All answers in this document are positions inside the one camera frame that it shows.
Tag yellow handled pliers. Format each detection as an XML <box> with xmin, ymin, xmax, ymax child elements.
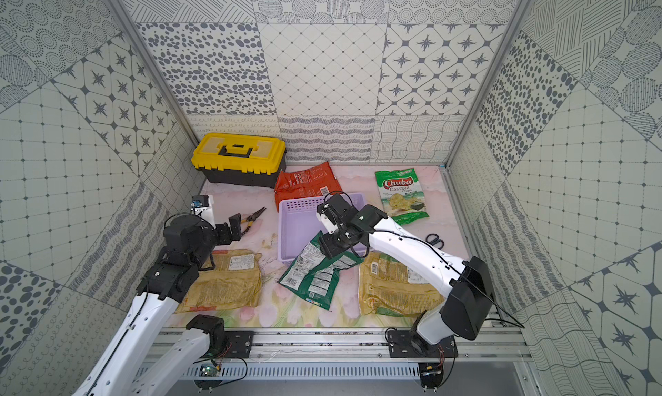
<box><xmin>241</xmin><ymin>206</ymin><xmax>266</xmax><ymax>236</ymax></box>

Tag left green circuit board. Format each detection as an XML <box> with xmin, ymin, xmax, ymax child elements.
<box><xmin>199</xmin><ymin>363</ymin><xmax>220</xmax><ymax>377</ymax></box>

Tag black handled scissors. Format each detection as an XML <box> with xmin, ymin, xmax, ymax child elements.
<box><xmin>425</xmin><ymin>233</ymin><xmax>445</xmax><ymax>250</ymax></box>

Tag right circuit board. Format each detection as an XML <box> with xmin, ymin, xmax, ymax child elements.
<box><xmin>418</xmin><ymin>363</ymin><xmax>445</xmax><ymax>391</ymax></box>

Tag purple plastic basket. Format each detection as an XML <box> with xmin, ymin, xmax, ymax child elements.
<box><xmin>277</xmin><ymin>192</ymin><xmax>369</xmax><ymax>265</ymax></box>

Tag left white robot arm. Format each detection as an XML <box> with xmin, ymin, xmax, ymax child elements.
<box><xmin>75</xmin><ymin>209</ymin><xmax>242</xmax><ymax>395</ymax></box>

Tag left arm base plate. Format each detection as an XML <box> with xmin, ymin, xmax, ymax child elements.
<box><xmin>222</xmin><ymin>330</ymin><xmax>255</xmax><ymax>359</ymax></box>

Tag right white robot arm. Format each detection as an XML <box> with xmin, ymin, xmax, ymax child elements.
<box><xmin>317</xmin><ymin>194</ymin><xmax>524</xmax><ymax>357</ymax></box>

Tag dark green snack bag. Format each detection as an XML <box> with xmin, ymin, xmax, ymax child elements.
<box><xmin>278</xmin><ymin>232</ymin><xmax>364</xmax><ymax>310</ymax></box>

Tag yellow black toolbox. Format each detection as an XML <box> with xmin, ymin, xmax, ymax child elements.
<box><xmin>191</xmin><ymin>132</ymin><xmax>286</xmax><ymax>189</ymax></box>

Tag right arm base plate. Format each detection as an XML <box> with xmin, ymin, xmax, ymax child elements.
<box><xmin>384</xmin><ymin>327</ymin><xmax>459</xmax><ymax>359</ymax></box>

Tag red chip bag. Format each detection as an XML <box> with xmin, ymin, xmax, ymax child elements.
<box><xmin>274</xmin><ymin>162</ymin><xmax>342</xmax><ymax>210</ymax></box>

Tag gold chip bag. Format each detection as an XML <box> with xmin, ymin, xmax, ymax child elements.
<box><xmin>175</xmin><ymin>250</ymin><xmax>262</xmax><ymax>313</ymax></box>
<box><xmin>358</xmin><ymin>252</ymin><xmax>445</xmax><ymax>318</ymax></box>

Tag green Chuba chip bag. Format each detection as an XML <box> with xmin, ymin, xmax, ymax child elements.
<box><xmin>375</xmin><ymin>168</ymin><xmax>429</xmax><ymax>225</ymax></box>

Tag aluminium mounting rail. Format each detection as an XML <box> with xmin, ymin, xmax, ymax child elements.
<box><xmin>133</xmin><ymin>325</ymin><xmax>534</xmax><ymax>382</ymax></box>

